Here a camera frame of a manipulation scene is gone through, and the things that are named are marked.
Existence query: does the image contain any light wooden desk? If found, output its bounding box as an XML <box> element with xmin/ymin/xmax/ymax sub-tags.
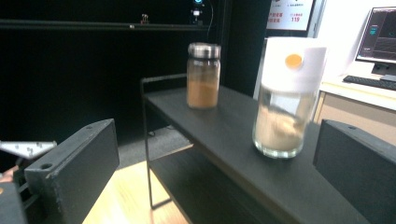
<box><xmin>312</xmin><ymin>74</ymin><xmax>396</xmax><ymax>147</ymax></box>

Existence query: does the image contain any black curtain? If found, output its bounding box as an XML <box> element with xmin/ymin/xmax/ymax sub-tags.
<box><xmin>0</xmin><ymin>0</ymin><xmax>273</xmax><ymax>173</ymax></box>

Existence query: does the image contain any white-lid glass jar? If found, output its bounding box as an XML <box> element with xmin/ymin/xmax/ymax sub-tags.
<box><xmin>252</xmin><ymin>35</ymin><xmax>328</xmax><ymax>160</ymax></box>

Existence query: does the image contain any metal-lid glass spice jar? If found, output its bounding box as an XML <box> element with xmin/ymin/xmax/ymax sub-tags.
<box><xmin>186</xmin><ymin>41</ymin><xmax>222</xmax><ymax>110</ymax></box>

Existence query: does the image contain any camera with blue light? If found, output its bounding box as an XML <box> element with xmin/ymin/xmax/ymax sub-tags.
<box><xmin>190</xmin><ymin>0</ymin><xmax>206</xmax><ymax>26</ymax></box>

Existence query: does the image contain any computer monitor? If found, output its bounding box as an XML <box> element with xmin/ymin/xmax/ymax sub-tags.
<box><xmin>354</xmin><ymin>6</ymin><xmax>396</xmax><ymax>82</ymax></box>

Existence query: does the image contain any black keyboard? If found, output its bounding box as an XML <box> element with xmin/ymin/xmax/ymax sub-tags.
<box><xmin>342</xmin><ymin>75</ymin><xmax>396</xmax><ymax>92</ymax></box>

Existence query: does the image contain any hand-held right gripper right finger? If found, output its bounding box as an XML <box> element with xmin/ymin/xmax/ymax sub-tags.
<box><xmin>312</xmin><ymin>119</ymin><xmax>396</xmax><ymax>224</ymax></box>

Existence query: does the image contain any black two-tier metal shelf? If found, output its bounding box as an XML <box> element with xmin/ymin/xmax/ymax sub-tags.
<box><xmin>139</xmin><ymin>73</ymin><xmax>372</xmax><ymax>224</ymax></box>

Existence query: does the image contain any black horizontal rail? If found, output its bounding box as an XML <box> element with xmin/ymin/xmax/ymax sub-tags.
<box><xmin>0</xmin><ymin>18</ymin><xmax>210</xmax><ymax>32</ymax></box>

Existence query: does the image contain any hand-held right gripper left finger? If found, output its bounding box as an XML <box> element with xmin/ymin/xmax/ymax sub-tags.
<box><xmin>23</xmin><ymin>118</ymin><xmax>121</xmax><ymax>224</ymax></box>

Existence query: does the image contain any white poster with red print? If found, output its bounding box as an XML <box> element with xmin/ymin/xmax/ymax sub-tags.
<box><xmin>265</xmin><ymin>0</ymin><xmax>327</xmax><ymax>33</ymax></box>

